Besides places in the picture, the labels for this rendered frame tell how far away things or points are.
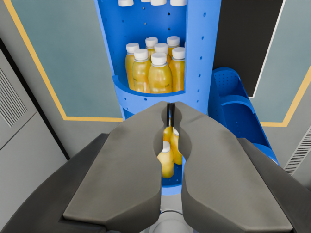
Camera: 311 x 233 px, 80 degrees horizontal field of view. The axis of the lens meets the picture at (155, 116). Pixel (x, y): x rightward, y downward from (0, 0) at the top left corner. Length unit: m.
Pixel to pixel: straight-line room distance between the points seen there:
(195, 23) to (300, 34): 1.54
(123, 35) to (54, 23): 1.37
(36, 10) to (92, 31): 0.46
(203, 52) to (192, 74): 0.05
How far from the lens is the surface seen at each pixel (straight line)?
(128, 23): 0.63
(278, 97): 2.13
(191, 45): 0.41
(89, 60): 1.94
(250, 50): 1.63
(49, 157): 2.75
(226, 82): 1.69
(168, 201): 1.55
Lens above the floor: 1.59
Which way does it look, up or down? 49 degrees down
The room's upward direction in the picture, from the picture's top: 170 degrees counter-clockwise
